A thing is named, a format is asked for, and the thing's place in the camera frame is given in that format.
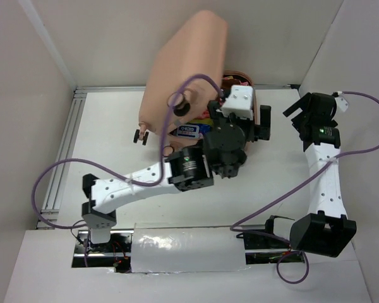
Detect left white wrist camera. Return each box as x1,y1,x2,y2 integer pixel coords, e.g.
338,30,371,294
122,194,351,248
220,85,254,120

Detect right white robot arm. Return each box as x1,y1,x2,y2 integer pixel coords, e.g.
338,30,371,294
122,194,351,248
283,93,357,258

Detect white taped cover sheet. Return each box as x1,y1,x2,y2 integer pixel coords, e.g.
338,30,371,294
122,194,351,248
131,222,248,274

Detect pink patterned garment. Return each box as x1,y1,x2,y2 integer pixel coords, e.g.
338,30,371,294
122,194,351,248
197,76,250,119

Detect pink suitcase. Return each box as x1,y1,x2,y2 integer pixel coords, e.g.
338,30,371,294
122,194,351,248
132,9,262,157

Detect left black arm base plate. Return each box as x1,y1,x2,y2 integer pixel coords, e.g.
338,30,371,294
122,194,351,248
71,229,134,273

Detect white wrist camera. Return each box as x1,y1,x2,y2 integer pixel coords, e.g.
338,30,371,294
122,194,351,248
220,85,254,120
332,91,349,112

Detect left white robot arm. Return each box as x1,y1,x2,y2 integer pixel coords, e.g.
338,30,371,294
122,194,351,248
81,101,272,252

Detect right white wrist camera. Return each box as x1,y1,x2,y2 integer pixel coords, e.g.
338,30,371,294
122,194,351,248
332,91,349,112

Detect blue white wet wipes pack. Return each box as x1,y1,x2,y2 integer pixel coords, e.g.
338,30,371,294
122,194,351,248
174,124,212,139

